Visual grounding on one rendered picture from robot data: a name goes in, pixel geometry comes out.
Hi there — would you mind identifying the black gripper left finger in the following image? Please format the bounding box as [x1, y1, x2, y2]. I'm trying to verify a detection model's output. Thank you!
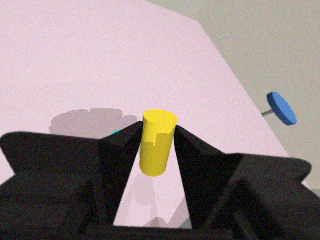
[0, 121, 143, 225]

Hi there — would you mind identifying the yellow tall cylinder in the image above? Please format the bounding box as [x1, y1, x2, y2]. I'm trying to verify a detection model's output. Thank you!
[139, 109, 177, 177]

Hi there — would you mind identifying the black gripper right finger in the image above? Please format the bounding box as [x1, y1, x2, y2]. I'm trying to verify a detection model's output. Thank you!
[173, 125, 312, 229]

